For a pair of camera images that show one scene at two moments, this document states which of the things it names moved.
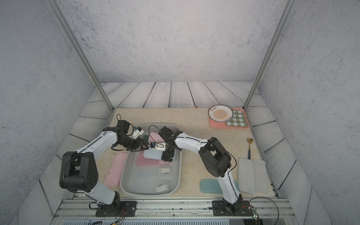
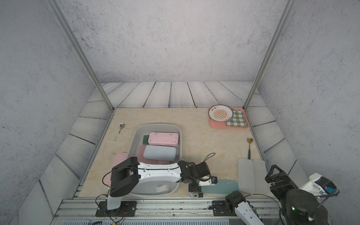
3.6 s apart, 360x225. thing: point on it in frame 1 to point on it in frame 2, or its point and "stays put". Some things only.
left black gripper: [138, 145] to [195, 191]
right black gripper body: [168, 153] to [280, 190]
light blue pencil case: [155, 153] stays put
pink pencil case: [155, 137] stays put
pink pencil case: [141, 161] stays put
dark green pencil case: [146, 138] stays put
